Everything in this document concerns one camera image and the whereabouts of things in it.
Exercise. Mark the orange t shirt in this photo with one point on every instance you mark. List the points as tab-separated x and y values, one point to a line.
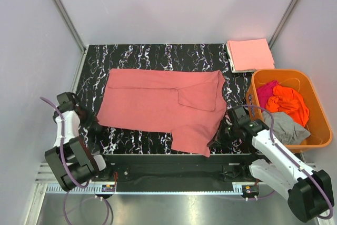
290	102

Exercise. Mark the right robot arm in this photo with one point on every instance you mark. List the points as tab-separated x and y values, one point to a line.
308	192

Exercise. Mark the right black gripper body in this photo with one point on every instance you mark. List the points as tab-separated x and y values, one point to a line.
222	132

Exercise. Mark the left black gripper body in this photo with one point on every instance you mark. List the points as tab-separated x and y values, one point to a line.
89	119

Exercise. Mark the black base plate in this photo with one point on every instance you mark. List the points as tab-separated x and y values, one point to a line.
130	167

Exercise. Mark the orange plastic basket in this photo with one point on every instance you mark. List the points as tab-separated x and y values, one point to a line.
318	125

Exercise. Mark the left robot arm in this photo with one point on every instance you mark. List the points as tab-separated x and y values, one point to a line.
70	161

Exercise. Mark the grey t shirt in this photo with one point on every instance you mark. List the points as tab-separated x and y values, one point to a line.
287	131

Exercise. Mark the salmon red t shirt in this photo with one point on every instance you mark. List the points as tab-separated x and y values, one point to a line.
188	105

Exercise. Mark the folded light pink t shirt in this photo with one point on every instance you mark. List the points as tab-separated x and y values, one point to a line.
251	54

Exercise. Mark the magenta t shirt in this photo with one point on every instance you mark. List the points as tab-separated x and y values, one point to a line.
265	91

